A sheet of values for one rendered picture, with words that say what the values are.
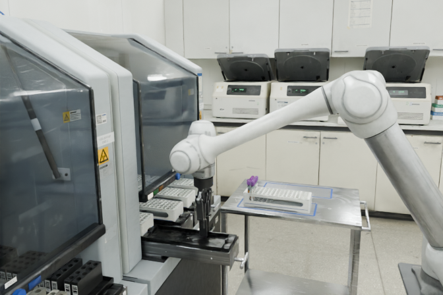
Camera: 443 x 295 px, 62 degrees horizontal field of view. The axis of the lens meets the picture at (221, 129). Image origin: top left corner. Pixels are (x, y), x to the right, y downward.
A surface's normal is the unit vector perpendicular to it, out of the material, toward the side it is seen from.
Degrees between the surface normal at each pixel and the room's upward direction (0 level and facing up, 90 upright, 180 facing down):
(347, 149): 90
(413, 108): 90
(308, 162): 90
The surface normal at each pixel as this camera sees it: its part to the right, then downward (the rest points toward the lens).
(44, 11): 0.96, 0.04
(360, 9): -0.29, 0.18
